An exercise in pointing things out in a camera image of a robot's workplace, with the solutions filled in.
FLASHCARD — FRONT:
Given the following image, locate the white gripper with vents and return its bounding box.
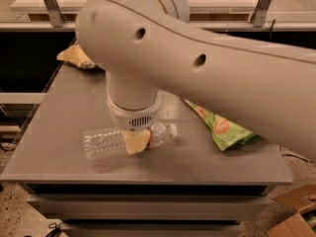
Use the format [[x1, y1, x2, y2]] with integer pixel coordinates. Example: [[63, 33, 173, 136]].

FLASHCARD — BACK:
[[107, 93, 161, 155]]

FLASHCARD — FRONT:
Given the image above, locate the clear plastic water bottle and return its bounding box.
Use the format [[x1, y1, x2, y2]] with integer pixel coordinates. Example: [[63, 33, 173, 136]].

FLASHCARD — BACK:
[[83, 121, 177, 161]]

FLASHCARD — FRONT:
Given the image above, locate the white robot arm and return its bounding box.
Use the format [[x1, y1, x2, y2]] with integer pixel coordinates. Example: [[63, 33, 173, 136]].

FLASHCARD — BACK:
[[76, 0, 316, 159]]

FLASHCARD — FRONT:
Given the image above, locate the green coconut crunch snack bag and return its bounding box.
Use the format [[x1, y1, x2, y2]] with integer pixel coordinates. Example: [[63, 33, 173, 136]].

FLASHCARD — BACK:
[[185, 100, 260, 151]]

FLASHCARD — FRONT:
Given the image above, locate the brown chip bag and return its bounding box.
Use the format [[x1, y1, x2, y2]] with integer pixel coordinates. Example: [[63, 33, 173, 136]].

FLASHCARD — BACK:
[[56, 43, 98, 69]]

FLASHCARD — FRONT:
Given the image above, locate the grey drawer cabinet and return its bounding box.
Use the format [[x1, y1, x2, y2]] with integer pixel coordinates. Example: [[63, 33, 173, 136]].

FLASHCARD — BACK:
[[1, 64, 292, 237]]

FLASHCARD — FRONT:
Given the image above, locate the cardboard box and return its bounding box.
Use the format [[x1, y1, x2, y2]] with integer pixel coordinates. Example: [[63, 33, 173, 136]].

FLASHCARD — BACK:
[[267, 185, 316, 237]]

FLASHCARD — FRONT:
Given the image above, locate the metal frame railing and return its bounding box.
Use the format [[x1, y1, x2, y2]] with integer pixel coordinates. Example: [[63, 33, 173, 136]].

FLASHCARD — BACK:
[[0, 0, 316, 32]]

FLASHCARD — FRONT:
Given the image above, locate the black cable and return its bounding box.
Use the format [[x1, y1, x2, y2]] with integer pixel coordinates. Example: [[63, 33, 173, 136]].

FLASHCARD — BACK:
[[279, 145, 316, 165]]

